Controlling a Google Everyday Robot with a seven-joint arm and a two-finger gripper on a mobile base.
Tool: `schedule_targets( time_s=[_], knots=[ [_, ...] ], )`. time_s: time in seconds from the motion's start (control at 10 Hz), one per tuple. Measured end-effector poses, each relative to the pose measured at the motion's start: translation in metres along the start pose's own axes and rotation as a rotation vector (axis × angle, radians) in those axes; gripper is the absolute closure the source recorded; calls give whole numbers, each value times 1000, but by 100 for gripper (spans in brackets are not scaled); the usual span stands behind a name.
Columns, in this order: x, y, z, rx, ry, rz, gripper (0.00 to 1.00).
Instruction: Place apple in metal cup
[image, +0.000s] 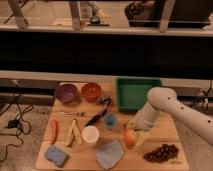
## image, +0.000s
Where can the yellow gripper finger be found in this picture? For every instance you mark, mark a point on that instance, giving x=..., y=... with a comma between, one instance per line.
x=130, y=125
x=142, y=136

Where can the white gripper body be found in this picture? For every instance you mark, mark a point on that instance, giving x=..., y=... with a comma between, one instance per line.
x=146, y=117

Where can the orange apple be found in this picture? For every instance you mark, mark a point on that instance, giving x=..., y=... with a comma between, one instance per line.
x=129, y=137

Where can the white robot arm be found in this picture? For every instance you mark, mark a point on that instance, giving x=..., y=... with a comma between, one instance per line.
x=164, y=100

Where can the blue metal cup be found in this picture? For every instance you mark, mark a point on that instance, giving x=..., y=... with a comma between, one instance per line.
x=110, y=121

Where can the white cup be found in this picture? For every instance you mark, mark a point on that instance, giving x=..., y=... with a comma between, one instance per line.
x=90, y=135

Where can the green plastic bin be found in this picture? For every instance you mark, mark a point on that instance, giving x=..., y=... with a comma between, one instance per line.
x=131, y=94

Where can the dark red grapes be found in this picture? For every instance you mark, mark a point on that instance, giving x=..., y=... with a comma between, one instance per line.
x=162, y=153

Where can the blue grey cloth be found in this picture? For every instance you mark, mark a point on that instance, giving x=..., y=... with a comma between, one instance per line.
x=109, y=154

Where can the wooden cutting board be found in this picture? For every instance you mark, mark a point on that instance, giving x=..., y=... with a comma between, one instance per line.
x=83, y=157

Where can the red bowl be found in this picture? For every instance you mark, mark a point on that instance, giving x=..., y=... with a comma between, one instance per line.
x=91, y=92

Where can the yellow banana peel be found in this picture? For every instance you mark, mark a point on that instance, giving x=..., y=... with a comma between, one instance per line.
x=73, y=134

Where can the silver fork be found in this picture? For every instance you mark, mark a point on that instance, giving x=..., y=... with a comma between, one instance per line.
x=78, y=114

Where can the purple bowl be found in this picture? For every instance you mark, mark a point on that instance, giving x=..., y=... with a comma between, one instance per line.
x=66, y=93

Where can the blue sponge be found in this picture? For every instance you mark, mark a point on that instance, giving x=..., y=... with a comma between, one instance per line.
x=56, y=155

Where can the black power adapter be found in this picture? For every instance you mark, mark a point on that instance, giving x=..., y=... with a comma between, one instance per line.
x=12, y=123

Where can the black handled kitchen tool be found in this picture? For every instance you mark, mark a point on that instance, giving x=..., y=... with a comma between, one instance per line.
x=105, y=101

